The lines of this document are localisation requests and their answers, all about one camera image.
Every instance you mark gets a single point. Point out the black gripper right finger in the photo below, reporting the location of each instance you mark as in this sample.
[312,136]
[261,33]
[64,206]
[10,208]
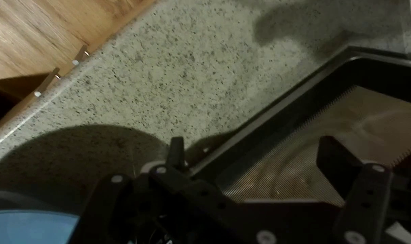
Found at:
[372,197]

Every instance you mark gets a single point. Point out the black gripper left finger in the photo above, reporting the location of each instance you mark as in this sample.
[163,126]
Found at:
[124,207]

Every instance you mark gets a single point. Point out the blue bowl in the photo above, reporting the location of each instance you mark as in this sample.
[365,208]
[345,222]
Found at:
[29,225]

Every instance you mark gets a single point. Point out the wooden base cabinet front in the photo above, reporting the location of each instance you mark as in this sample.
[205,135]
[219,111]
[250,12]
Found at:
[29,96]

